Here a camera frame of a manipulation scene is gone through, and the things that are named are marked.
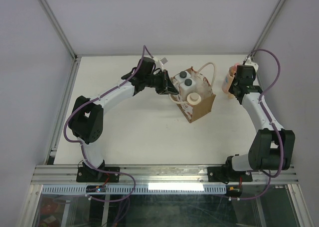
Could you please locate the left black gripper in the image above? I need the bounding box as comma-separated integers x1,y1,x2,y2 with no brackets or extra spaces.
145,69,179,95

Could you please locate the peach pink-capped bottle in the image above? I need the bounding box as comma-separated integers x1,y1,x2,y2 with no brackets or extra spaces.
222,64,237,94

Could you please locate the cream wide-cap bottle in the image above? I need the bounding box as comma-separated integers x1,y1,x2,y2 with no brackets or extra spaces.
186,92,201,105

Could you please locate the brown canvas bag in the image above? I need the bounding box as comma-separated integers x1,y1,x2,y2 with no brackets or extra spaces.
169,62,217,123

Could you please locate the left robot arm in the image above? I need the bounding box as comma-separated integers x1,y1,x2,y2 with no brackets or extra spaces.
63,57,179,181

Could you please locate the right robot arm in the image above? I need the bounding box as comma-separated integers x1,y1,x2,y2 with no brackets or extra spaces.
223,65,296,181

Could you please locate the white bottle grey cap front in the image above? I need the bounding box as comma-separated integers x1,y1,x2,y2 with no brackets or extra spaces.
179,78,196,101

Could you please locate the white bottle grey cap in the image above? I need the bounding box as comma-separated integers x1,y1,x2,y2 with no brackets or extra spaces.
174,71,195,87
179,78,196,101

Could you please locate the white bottle grey cap rear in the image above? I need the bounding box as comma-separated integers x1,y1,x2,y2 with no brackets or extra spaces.
174,71,195,87

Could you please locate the black orange connector box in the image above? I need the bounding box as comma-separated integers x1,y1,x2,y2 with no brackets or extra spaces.
225,186,243,198

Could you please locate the small green-lit circuit board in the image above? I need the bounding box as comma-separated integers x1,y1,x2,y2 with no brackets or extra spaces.
86,186,107,193

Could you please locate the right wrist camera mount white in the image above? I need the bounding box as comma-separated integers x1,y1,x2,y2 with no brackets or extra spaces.
243,57,259,74

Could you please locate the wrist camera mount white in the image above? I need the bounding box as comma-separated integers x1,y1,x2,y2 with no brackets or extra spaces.
153,56,167,70
243,57,259,74

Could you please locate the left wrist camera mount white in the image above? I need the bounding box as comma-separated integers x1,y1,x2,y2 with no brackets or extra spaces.
153,56,167,70

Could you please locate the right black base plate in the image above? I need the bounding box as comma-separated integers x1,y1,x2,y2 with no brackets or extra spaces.
207,166,253,184

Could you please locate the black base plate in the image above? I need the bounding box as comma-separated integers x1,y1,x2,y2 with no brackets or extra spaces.
207,166,253,184
76,167,120,183

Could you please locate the white slotted cable duct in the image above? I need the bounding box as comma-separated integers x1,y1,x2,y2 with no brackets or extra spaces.
42,183,226,195

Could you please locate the right aluminium frame post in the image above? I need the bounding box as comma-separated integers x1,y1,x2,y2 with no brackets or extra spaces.
252,0,288,50

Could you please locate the aluminium frame post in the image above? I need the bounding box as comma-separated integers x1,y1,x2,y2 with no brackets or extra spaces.
38,0,77,60
252,0,288,50

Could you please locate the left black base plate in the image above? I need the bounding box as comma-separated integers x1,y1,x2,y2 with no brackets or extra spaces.
76,167,120,183

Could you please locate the aluminium front rail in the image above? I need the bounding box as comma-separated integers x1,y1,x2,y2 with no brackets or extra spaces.
31,164,299,187

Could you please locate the left aluminium frame post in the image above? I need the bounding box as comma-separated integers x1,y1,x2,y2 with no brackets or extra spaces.
38,0,77,60

